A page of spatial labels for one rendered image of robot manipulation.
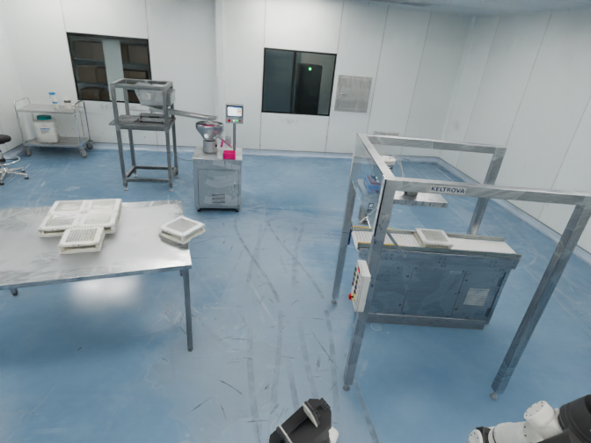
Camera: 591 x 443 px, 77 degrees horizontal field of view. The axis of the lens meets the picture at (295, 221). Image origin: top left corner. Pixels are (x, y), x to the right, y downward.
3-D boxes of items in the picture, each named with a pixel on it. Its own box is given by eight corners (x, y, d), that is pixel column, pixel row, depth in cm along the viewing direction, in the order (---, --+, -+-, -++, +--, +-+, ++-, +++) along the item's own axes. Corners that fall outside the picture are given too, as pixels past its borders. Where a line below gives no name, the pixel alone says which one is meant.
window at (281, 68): (261, 112, 727) (264, 47, 675) (261, 112, 728) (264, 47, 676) (329, 116, 750) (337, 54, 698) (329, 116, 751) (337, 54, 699)
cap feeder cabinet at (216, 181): (193, 213, 500) (192, 158, 466) (198, 196, 550) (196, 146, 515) (241, 213, 510) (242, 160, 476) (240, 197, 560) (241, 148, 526)
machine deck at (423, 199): (364, 201, 270) (365, 196, 268) (356, 183, 303) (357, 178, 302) (447, 207, 272) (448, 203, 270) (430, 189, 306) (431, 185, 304)
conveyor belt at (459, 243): (355, 250, 294) (356, 245, 292) (351, 236, 317) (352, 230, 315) (520, 263, 299) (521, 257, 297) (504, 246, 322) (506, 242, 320)
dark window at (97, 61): (77, 99, 672) (66, 32, 622) (77, 99, 673) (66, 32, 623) (154, 104, 694) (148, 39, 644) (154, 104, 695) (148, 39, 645)
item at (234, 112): (225, 151, 505) (225, 104, 477) (225, 148, 514) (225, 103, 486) (242, 152, 509) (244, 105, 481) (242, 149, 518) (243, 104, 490)
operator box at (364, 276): (354, 311, 219) (361, 275, 207) (350, 294, 234) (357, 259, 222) (364, 312, 219) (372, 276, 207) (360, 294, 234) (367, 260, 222)
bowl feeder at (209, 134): (195, 155, 480) (193, 126, 463) (197, 147, 511) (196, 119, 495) (233, 156, 488) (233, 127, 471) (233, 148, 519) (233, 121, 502)
